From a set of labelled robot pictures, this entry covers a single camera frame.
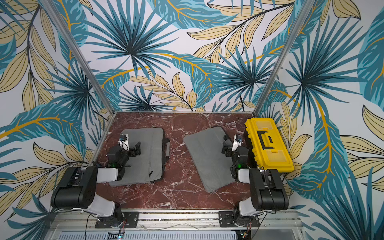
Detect white ventilation grille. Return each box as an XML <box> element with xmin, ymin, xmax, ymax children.
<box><xmin>56</xmin><ymin>231</ymin><xmax>238</xmax><ymax>240</ymax></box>

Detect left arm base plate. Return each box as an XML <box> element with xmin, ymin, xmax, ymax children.
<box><xmin>95</xmin><ymin>212</ymin><xmax>139</xmax><ymax>229</ymax></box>

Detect right aluminium frame post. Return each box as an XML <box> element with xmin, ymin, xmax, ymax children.
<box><xmin>253</xmin><ymin>1</ymin><xmax>315</xmax><ymax>117</ymax></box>

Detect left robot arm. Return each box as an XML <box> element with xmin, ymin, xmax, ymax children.
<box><xmin>51</xmin><ymin>141</ymin><xmax>141</xmax><ymax>232</ymax></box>

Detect yellow black toolbox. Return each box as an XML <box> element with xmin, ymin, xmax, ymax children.
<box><xmin>245</xmin><ymin>118</ymin><xmax>295</xmax><ymax>174</ymax></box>

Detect aluminium frame post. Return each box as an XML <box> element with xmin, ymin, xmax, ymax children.
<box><xmin>41</xmin><ymin>0</ymin><xmax>115</xmax><ymax>115</ymax></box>
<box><xmin>253</xmin><ymin>1</ymin><xmax>315</xmax><ymax>117</ymax></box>

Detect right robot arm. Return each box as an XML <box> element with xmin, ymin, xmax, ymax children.
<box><xmin>219</xmin><ymin>135</ymin><xmax>289</xmax><ymax>228</ymax></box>

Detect aluminium front rail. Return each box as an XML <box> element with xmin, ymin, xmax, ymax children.
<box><xmin>49</xmin><ymin>209</ymin><xmax>304</xmax><ymax>234</ymax></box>

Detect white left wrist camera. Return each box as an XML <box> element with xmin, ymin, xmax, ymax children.
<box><xmin>119</xmin><ymin>134</ymin><xmax>130</xmax><ymax>151</ymax></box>

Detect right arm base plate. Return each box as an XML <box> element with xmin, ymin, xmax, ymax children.
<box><xmin>218</xmin><ymin>210</ymin><xmax>260</xmax><ymax>228</ymax></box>

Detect left aluminium frame post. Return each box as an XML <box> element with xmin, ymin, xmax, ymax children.
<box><xmin>41</xmin><ymin>0</ymin><xmax>115</xmax><ymax>115</ymax></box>

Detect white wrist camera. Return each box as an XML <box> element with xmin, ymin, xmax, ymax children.
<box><xmin>232</xmin><ymin>135</ymin><xmax>243</xmax><ymax>151</ymax></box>
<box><xmin>119</xmin><ymin>134</ymin><xmax>130</xmax><ymax>151</ymax></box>

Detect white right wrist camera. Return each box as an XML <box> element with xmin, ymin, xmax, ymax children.
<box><xmin>232</xmin><ymin>135</ymin><xmax>243</xmax><ymax>151</ymax></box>

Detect grey laptop sleeve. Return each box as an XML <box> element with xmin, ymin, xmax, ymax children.
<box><xmin>183</xmin><ymin>127</ymin><xmax>235</xmax><ymax>193</ymax></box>

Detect grey zippered laptop bag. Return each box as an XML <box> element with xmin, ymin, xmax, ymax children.
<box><xmin>109</xmin><ymin>128</ymin><xmax>170</xmax><ymax>187</ymax></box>

